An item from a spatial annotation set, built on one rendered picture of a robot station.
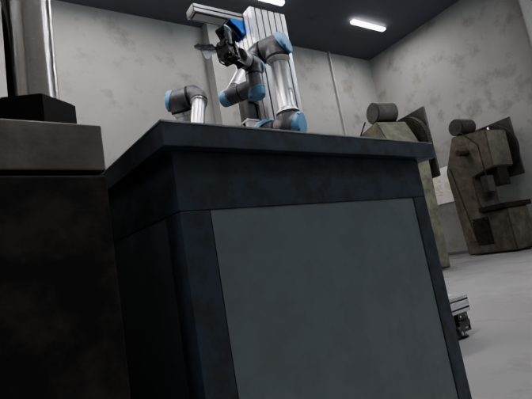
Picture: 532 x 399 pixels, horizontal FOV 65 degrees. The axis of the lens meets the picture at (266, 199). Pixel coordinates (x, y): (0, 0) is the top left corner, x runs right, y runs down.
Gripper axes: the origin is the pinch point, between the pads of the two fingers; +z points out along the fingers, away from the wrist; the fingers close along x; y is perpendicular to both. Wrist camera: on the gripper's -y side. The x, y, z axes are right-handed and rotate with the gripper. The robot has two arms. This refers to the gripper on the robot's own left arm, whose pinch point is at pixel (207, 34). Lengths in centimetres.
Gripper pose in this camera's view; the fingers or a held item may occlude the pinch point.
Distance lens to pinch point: 168.7
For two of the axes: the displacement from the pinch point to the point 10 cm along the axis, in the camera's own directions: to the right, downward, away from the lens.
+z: -5.1, -0.4, -8.6
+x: -8.1, 3.5, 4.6
